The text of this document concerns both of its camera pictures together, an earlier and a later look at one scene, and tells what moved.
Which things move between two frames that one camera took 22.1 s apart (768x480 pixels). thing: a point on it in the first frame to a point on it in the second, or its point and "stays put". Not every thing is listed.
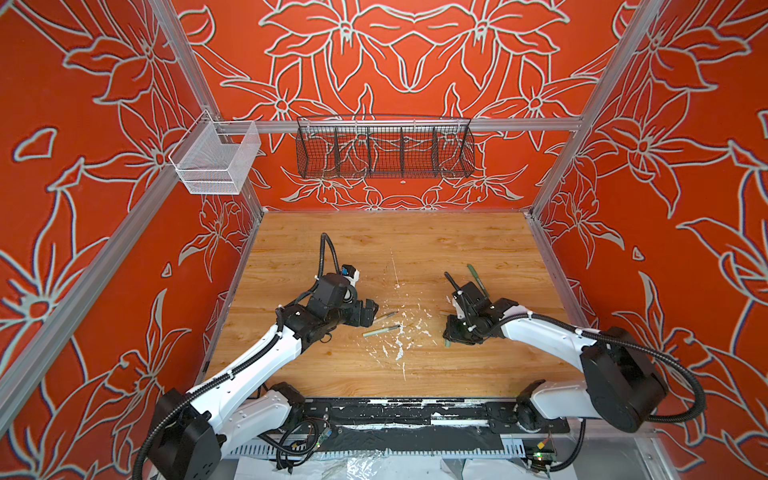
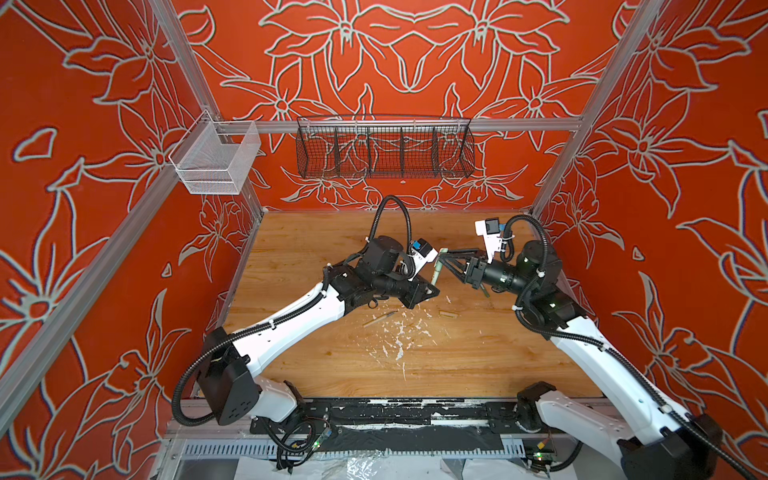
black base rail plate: (417, 416) stays put
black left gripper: (357, 318) to (413, 294)
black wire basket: (385, 146) stays put
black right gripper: (451, 335) to (477, 272)
